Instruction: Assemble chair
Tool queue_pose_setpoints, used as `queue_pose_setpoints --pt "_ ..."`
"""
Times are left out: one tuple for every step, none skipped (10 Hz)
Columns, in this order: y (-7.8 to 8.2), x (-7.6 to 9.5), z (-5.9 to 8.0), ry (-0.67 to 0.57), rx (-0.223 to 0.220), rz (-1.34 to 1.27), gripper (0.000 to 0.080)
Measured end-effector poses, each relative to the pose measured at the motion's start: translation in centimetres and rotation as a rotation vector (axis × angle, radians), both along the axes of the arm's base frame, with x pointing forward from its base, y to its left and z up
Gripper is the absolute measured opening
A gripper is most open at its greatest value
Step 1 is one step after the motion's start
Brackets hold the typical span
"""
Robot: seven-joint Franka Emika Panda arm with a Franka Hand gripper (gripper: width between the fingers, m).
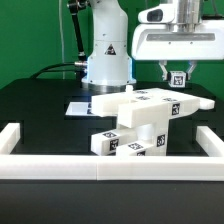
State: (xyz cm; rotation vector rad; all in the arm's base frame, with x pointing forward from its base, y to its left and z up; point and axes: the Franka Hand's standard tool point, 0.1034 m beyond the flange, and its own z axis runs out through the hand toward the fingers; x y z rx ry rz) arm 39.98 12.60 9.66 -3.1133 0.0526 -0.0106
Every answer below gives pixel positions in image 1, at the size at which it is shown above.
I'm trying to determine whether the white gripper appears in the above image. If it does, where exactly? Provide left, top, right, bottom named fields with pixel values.
left=132, top=20, right=224, bottom=81

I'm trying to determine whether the white chair back frame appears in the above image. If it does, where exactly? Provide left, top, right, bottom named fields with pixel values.
left=91, top=86, right=215, bottom=128

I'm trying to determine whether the white chair seat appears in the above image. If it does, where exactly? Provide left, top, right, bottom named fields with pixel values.
left=135, top=119, right=169, bottom=156

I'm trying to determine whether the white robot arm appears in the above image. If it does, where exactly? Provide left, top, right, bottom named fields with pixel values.
left=82, top=0, right=224, bottom=91

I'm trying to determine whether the white tag sheet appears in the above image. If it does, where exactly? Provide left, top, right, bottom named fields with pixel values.
left=65, top=102, right=92, bottom=116

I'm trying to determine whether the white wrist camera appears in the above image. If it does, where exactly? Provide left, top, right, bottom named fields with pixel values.
left=138, top=4, right=175, bottom=24

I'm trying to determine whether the white right fence rail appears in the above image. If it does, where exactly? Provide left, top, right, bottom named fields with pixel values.
left=196, top=126, right=224, bottom=158

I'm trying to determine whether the white fence rail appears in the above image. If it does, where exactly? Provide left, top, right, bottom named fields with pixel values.
left=0, top=123, right=21, bottom=155
left=0, top=155, right=224, bottom=181
left=196, top=126, right=224, bottom=158

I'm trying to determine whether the black camera stand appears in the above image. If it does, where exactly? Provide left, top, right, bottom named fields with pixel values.
left=67, top=0, right=89, bottom=61

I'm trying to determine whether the black cable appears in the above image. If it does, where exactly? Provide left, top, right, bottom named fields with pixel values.
left=29, top=61, right=88, bottom=80

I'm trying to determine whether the white front fence rail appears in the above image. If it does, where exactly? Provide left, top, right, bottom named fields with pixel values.
left=0, top=155, right=224, bottom=181

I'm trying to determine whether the white left fence rail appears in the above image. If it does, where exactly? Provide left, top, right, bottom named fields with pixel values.
left=0, top=123, right=21, bottom=155

